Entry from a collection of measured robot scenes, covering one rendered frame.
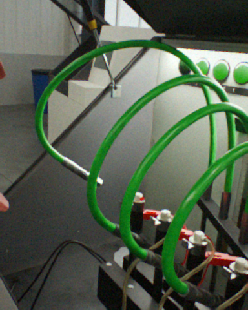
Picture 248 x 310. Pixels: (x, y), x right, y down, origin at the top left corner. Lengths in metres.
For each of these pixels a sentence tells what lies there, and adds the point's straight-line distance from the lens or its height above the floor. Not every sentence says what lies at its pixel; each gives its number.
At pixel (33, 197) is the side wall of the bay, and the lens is 0.95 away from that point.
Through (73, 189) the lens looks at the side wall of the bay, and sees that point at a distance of 1.00.
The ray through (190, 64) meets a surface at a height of 1.40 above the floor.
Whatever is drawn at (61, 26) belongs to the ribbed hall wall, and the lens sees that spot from 8.12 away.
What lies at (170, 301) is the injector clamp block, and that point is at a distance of 0.73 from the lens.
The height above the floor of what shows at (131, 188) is 1.25.
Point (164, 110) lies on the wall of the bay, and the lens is 1.04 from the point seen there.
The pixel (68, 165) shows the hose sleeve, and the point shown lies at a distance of 0.72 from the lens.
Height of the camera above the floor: 1.43
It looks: 17 degrees down
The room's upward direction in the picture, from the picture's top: 4 degrees clockwise
